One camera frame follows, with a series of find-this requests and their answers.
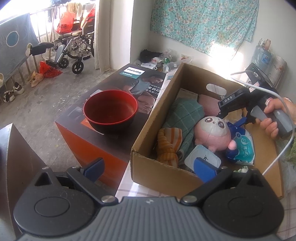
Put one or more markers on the pink sponge cloth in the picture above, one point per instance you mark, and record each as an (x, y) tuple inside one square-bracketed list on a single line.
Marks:
[(210, 105)]

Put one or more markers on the pink round plush toy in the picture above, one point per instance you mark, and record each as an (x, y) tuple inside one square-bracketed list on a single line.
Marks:
[(214, 134)]

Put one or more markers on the orange striped cloth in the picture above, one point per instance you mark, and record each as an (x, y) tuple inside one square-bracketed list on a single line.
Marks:
[(169, 141)]

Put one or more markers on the philips printed carton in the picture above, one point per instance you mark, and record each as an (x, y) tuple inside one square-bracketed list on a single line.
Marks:
[(87, 144)]

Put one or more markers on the wheelchair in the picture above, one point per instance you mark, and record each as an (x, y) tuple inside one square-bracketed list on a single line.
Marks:
[(77, 45)]

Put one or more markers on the blue tissue pack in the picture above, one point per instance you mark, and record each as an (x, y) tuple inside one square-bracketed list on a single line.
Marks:
[(244, 154)]

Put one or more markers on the rolled floral mat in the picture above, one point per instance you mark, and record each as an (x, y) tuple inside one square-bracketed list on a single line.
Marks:
[(276, 70)]

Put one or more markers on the white blue box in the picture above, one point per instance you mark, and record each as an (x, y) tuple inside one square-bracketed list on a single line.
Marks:
[(183, 93)]

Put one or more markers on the teal checkered towel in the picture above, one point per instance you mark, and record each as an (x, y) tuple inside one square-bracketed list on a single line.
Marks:
[(184, 114)]

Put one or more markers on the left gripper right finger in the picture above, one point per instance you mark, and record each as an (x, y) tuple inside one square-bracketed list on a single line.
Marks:
[(214, 179)]

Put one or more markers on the brown cardboard box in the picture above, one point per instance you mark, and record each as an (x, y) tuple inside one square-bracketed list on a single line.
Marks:
[(148, 172)]

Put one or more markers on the red bowl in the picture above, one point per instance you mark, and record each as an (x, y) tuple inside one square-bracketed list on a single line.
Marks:
[(110, 111)]

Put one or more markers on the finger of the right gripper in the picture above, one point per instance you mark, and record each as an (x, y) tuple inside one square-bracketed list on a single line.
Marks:
[(240, 123)]

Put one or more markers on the person's right hand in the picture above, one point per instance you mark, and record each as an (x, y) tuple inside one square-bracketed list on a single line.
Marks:
[(276, 123)]

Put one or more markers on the grey dotted hanging blanket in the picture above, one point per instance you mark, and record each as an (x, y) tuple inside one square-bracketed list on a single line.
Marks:
[(17, 35)]

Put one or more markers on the floral teal wall cloth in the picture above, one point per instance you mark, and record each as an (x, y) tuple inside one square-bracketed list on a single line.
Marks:
[(206, 26)]

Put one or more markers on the blue water jug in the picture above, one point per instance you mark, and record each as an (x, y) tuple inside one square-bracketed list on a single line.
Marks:
[(261, 58)]

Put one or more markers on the clear plastic bag on floor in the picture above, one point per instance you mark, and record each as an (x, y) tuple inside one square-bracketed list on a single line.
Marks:
[(171, 60)]

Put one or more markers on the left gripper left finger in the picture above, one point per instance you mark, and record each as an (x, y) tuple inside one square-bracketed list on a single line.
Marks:
[(84, 179)]

